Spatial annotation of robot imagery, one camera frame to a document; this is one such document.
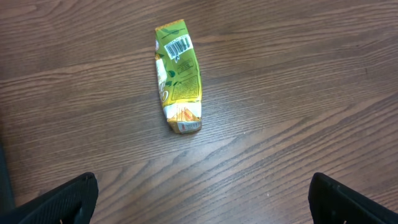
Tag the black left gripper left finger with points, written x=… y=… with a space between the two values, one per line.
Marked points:
x=73 y=202

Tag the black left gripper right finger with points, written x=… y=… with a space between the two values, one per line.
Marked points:
x=332 y=202

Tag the green yellow snack packet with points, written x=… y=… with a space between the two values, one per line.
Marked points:
x=179 y=77

